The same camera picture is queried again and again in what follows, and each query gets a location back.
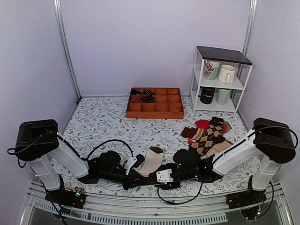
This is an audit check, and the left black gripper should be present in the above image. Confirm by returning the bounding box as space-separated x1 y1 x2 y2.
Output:
100 169 147 192

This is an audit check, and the cream and brown sock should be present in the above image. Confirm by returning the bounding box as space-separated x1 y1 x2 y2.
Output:
139 146 164 177

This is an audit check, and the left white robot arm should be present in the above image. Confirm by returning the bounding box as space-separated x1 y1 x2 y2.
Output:
7 119 150 203

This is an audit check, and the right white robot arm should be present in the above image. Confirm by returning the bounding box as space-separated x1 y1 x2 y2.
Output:
150 118 298 204

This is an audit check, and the striped maroon sock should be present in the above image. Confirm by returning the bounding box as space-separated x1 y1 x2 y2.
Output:
180 127 206 141

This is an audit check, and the red sock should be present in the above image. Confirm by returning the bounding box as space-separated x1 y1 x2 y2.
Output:
188 120 231 145

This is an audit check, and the brown argyle sock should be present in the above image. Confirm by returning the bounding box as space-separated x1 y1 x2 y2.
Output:
189 117 226 157

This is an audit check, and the floral tablecloth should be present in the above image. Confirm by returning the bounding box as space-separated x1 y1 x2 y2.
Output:
52 97 260 199

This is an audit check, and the wooden compartment tray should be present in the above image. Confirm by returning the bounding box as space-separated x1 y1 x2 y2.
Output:
126 87 184 119

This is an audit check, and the black striped rolled sock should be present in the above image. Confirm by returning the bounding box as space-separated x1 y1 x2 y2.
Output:
142 89 155 103

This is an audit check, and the magenta rolled sock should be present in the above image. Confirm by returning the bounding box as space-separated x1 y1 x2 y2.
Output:
129 94 143 103

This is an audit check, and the dark rolled sock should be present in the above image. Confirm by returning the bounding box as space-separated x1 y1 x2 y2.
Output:
131 89 143 95

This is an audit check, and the black mug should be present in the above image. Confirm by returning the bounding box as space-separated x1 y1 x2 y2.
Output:
200 87 215 105

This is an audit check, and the pale green cup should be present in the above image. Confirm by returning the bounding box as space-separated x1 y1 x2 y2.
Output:
216 89 232 105

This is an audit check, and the white metal shelf rack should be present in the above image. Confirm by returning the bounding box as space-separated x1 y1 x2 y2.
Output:
190 46 253 114

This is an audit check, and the floral pattern mug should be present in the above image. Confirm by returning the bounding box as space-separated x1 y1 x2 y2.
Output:
203 60 220 80

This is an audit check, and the white ceramic mug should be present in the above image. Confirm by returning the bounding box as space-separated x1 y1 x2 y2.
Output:
217 64 236 84

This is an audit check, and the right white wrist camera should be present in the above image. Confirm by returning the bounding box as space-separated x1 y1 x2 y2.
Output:
156 169 174 184

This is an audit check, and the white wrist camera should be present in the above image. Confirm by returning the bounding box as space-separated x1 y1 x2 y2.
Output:
123 154 145 175
156 169 174 184

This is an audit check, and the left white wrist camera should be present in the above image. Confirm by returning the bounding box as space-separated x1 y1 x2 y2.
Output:
123 154 145 175

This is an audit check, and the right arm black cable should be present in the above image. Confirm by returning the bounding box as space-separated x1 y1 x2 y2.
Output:
156 175 204 205

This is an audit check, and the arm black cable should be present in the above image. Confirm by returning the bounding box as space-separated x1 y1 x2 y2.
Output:
156 175 204 205
81 139 134 162

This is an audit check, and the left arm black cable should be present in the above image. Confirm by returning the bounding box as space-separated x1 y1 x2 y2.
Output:
81 139 134 162

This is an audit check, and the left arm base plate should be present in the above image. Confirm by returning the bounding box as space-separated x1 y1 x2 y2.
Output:
45 189 86 209

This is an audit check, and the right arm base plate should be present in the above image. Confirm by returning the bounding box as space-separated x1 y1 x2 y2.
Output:
226 190 267 209

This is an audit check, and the right aluminium corner post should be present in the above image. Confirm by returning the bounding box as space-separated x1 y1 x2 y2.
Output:
242 0 258 56

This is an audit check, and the aluminium corner post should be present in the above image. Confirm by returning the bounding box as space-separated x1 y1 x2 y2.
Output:
53 0 82 102
242 0 258 56

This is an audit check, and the left aluminium corner post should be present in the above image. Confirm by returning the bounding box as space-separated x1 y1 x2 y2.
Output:
53 0 82 102

